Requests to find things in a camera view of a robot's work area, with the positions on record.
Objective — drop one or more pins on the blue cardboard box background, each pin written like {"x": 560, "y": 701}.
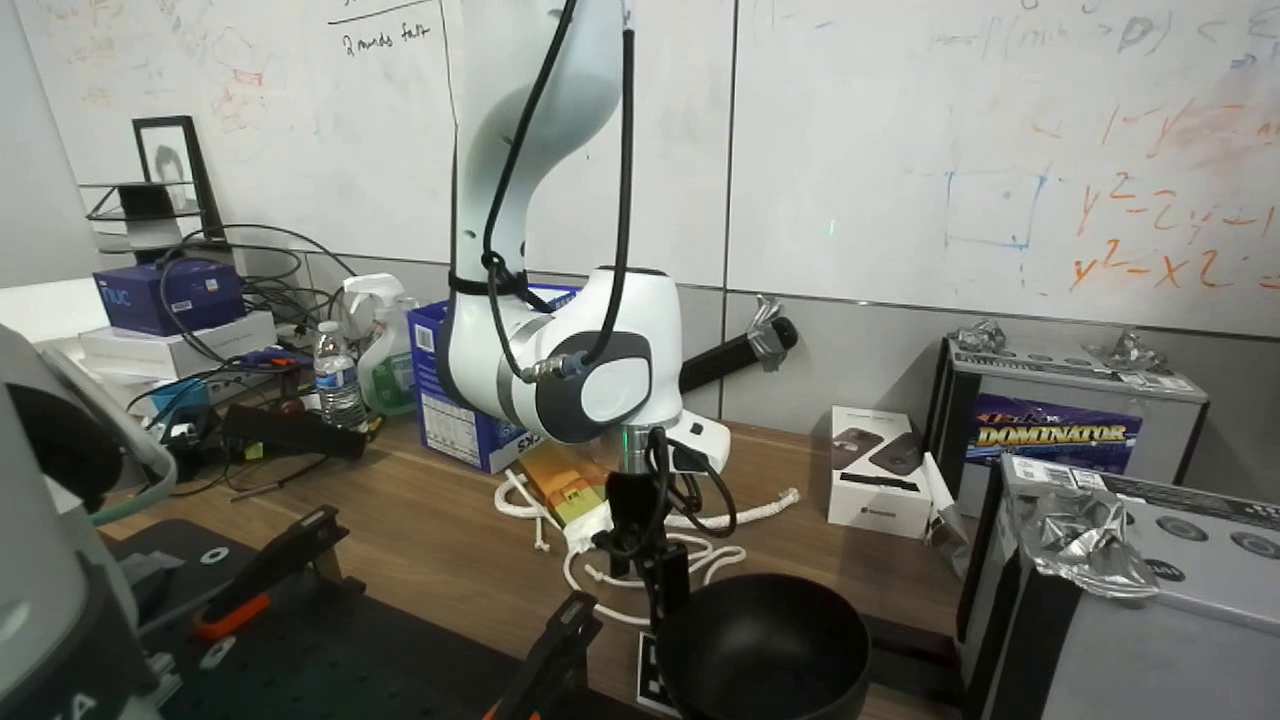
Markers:
{"x": 170, "y": 298}

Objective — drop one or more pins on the white small product box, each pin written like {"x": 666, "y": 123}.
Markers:
{"x": 881, "y": 479}

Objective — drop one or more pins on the orange black clamp tool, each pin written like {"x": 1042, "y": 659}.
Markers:
{"x": 214, "y": 587}

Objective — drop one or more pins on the green spray bottle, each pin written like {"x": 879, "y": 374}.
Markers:
{"x": 378, "y": 320}

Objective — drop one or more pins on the black clamp bracket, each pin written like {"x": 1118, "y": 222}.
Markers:
{"x": 549, "y": 663}

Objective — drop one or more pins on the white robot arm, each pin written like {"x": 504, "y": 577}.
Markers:
{"x": 556, "y": 349}

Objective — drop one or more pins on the clear plastic water bottle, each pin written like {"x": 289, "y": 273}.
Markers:
{"x": 335, "y": 374}

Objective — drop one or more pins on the black frying pan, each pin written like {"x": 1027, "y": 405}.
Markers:
{"x": 767, "y": 651}

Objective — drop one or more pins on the black white fiducial marker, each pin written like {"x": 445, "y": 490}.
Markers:
{"x": 648, "y": 683}

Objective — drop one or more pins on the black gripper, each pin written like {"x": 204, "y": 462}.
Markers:
{"x": 633, "y": 538}

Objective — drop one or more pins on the blue Oreo carton box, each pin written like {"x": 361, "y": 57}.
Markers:
{"x": 445, "y": 423}

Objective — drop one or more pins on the black battery Dominator label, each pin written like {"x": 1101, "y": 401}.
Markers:
{"x": 1051, "y": 405}

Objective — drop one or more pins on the black cylindrical handle tool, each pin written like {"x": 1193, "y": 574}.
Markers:
{"x": 761, "y": 347}

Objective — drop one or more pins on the black picture frame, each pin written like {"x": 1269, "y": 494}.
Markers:
{"x": 173, "y": 158}

